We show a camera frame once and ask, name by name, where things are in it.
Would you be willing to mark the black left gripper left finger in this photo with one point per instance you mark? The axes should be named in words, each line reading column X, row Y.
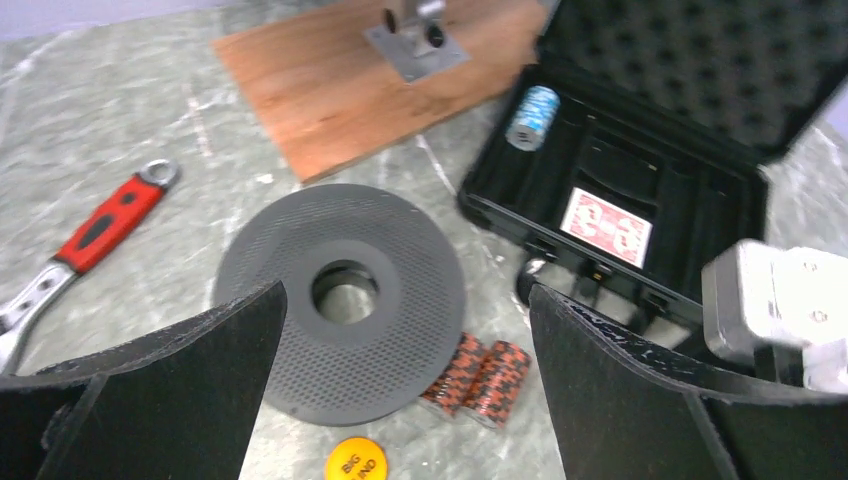
column 178, row 403

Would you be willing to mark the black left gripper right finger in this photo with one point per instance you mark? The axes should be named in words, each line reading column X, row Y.
column 623, row 407

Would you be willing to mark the red black chip stack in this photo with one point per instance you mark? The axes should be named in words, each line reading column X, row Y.
column 446, row 394
column 499, row 381

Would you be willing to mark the blue white poker chip stack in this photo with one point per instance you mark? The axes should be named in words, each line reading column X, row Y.
column 532, row 120

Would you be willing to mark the black poker set case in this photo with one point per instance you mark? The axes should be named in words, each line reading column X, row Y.
column 668, row 110

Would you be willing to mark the black perforated filament spool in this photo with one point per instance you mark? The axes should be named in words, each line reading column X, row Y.
column 376, row 300

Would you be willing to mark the orange big blind button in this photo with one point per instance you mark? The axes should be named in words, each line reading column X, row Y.
column 357, row 458

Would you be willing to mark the red playing card deck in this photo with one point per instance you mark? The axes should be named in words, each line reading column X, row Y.
column 607, row 227

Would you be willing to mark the wooden base board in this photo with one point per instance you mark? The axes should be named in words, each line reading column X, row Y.
column 330, row 88

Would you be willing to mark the red handled adjustable wrench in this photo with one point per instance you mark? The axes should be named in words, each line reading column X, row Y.
column 109, row 224

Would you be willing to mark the grey metal stand bracket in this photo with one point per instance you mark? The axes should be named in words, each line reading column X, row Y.
column 413, row 39

